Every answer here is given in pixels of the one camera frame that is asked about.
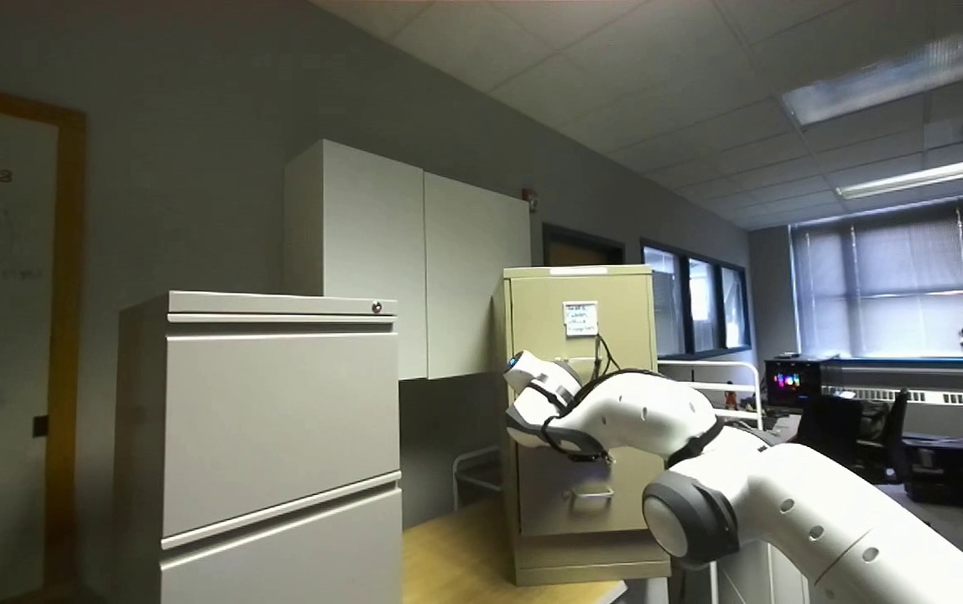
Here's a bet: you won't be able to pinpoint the beige bottom cabinet drawer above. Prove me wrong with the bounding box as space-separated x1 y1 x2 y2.
516 447 661 538

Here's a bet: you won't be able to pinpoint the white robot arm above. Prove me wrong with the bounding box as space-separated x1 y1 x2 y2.
503 352 963 604

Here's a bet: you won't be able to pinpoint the beige filing cabinet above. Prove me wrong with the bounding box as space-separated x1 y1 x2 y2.
493 264 672 588

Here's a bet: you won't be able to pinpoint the grey lateral filing cabinet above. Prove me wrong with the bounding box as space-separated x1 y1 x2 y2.
111 290 404 604

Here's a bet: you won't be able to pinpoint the white paper label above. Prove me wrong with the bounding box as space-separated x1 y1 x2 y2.
565 300 602 338

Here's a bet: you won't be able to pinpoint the dark interior windows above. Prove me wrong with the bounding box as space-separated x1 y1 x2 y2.
641 241 753 358

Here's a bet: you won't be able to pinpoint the small lit monitor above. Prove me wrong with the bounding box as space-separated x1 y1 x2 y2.
764 358 810 410

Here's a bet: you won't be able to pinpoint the black office chair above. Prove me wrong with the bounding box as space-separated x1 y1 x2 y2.
796 390 909 484

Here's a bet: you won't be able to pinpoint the lower ceiling light strip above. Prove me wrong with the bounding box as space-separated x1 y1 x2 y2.
835 163 963 201

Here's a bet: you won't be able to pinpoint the window blinds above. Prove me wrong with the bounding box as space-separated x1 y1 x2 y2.
791 201 963 358

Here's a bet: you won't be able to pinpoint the wood framed whiteboard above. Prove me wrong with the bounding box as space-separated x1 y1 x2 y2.
0 94 86 604

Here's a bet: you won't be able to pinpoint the upper ceiling light panel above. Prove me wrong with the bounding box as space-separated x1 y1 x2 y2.
781 34 963 129

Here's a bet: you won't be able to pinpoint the white wall cabinet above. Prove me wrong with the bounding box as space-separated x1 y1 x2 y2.
281 142 530 380

